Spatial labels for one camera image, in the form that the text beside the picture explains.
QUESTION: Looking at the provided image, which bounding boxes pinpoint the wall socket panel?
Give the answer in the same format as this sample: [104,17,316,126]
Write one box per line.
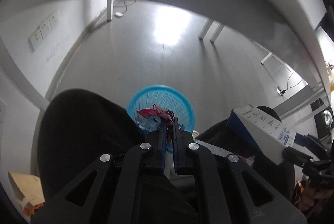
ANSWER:
[29,10,59,51]

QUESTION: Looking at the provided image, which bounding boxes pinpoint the white table leg pair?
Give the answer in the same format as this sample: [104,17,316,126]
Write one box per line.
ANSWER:
[198,19,226,43]

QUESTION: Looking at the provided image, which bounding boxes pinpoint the cardboard box on floor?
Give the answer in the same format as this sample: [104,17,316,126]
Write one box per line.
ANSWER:
[8,172,45,220]

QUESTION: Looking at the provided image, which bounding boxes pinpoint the white blue carton box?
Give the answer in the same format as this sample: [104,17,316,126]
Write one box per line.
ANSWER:
[227,105,296,165]

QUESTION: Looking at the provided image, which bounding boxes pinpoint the white power adapter with cable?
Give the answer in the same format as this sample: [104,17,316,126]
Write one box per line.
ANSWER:
[114,0,137,18]

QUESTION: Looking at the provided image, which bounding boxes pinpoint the blue snack bag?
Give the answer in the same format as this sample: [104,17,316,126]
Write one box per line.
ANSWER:
[136,119,161,135]

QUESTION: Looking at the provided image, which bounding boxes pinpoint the person's right hand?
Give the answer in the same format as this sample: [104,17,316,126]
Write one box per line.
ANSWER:
[297,178,333,211]

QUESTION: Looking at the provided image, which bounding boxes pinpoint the red snack bag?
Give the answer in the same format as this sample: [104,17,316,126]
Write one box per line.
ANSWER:
[137,104,174,122]

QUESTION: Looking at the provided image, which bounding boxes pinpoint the person's left leg black trousers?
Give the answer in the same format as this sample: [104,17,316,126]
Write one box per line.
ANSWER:
[37,89,145,201]

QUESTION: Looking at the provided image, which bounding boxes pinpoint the blue plastic waste basket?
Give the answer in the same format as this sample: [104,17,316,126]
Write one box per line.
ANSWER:
[127,85,195,134]

